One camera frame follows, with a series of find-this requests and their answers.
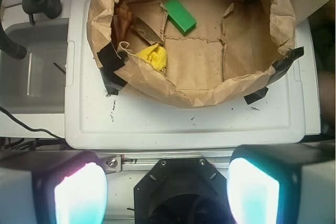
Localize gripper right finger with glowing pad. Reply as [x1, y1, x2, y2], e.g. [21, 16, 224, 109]
[227, 141, 335, 223]

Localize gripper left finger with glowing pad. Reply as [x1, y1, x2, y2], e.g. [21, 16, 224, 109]
[1, 151, 108, 223]

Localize green rectangular block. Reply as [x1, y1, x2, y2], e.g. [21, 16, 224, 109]
[164, 0, 197, 35]

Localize white plastic bin lid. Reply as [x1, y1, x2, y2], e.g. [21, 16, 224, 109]
[65, 0, 306, 150]

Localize grey sink basin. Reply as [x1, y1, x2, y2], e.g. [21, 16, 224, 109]
[1, 18, 68, 114]

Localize brown paper bag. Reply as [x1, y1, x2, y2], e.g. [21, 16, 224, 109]
[87, 0, 303, 108]

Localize yellow knitted cloth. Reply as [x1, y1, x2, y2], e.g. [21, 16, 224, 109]
[136, 44, 167, 72]

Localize brown wooden piece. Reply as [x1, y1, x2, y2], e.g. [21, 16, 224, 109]
[115, 2, 161, 46]

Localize black faucet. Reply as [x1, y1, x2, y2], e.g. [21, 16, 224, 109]
[1, 0, 62, 60]

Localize black cable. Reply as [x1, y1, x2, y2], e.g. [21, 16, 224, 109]
[0, 106, 64, 141]

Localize aluminium rail with bracket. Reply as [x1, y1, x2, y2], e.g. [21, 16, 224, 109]
[95, 148, 234, 174]

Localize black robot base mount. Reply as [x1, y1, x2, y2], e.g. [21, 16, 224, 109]
[134, 159, 235, 223]

